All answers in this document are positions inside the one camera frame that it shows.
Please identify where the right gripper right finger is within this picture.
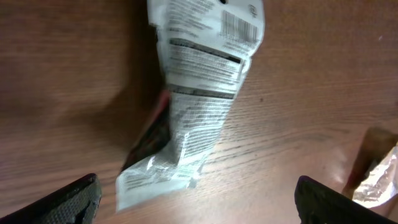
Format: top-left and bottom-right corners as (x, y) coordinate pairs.
(294, 175), (395, 224)

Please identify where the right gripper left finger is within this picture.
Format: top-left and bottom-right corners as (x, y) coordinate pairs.
(1, 173), (101, 224)

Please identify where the beige PanTree snack pouch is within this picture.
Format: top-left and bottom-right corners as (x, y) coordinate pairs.
(343, 127), (397, 208)

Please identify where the silver foil snack packet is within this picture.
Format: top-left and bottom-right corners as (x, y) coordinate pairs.
(116, 0), (266, 211)

